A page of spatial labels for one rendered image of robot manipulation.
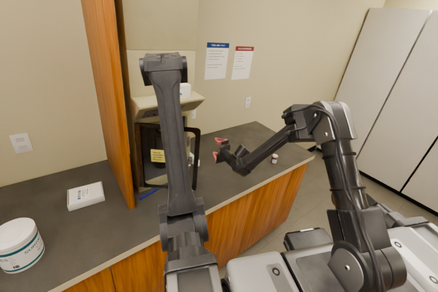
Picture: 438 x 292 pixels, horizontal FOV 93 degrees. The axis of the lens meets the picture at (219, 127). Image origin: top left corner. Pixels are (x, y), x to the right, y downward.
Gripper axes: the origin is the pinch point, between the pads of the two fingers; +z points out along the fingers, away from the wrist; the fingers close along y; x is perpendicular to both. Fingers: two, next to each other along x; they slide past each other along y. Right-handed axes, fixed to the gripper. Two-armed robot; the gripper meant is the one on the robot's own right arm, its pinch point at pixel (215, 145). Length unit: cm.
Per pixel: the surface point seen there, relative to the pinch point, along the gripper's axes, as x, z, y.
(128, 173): 47.7, 2.6, -3.1
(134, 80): 39, 12, 38
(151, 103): 35.7, 2.0, 30.6
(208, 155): -13.5, 23.6, -26.8
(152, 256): 45, -16, -45
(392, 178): -270, -54, -101
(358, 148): -269, -2, -83
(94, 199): 63, 15, -23
